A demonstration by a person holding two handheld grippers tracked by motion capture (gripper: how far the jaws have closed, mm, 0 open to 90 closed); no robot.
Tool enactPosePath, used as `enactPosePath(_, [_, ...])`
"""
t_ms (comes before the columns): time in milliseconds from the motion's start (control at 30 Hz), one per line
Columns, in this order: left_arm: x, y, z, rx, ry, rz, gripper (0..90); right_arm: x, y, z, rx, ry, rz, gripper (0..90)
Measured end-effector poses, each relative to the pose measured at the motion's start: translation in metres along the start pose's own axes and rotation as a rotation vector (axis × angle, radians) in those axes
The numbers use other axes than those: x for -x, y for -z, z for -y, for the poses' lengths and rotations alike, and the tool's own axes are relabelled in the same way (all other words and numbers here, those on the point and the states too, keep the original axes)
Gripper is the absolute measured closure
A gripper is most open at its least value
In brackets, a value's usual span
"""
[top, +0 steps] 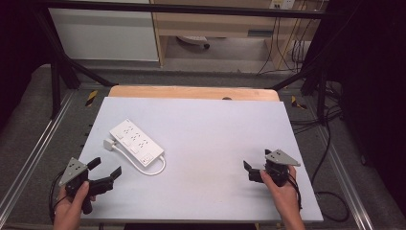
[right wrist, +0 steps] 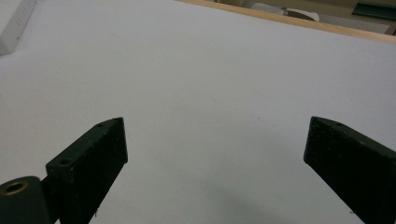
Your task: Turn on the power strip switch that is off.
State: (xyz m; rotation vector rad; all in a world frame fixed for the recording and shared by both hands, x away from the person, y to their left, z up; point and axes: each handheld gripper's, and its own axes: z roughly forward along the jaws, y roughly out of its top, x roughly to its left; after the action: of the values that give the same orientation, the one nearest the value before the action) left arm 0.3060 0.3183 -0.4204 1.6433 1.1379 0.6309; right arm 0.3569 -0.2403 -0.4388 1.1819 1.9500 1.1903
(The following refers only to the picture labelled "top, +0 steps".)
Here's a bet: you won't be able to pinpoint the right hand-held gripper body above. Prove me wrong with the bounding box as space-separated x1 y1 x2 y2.
248 149 302 188

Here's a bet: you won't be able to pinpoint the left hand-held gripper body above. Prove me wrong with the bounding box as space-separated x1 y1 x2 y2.
57 156 115 216

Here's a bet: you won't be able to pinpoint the person's right hand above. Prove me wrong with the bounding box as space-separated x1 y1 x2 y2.
259 165 305 225

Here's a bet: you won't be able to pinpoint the person's left hand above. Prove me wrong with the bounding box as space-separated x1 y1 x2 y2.
52 180 97 230

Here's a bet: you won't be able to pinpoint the white plug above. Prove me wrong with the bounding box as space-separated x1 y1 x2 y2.
102 137 116 151

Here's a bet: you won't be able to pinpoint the white power strip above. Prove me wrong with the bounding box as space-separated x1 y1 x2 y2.
109 118 166 168

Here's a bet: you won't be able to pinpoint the wooden table board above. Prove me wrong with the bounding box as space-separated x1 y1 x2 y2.
107 84 281 103

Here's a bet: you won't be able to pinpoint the black curtain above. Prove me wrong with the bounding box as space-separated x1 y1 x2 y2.
314 0 406 212
0 0 54 130

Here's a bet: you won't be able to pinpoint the white cabinet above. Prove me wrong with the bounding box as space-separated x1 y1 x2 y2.
48 0 160 62

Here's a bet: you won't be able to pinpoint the white chair base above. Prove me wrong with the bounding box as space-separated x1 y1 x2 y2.
176 34 212 50

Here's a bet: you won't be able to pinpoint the wooden desk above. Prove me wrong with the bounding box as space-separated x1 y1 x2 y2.
149 0 322 71

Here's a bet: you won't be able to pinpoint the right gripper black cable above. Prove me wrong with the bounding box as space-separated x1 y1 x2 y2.
286 172 303 211

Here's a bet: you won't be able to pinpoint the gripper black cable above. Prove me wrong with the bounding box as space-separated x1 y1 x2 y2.
48 170 70 223
286 172 303 211

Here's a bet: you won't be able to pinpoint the white power strip cable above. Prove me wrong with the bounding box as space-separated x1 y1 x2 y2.
112 145 168 176

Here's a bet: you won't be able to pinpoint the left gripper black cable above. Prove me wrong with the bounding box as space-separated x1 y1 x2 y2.
48 170 70 223

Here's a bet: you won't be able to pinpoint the aluminium rail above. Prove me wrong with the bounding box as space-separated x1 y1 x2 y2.
317 126 375 230
0 91 77 221

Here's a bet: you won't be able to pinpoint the black floor cables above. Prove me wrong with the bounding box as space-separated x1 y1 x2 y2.
289 80 351 223

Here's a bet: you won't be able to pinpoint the hanging black cables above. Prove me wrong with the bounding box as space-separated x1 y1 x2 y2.
256 15 309 77

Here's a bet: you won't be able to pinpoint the yellow cable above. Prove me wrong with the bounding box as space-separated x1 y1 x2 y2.
277 8 305 71

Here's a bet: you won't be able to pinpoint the white wall outlet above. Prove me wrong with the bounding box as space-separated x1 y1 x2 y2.
268 0 297 11

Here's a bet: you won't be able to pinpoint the black metal frame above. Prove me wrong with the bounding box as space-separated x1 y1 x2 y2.
33 0 331 127

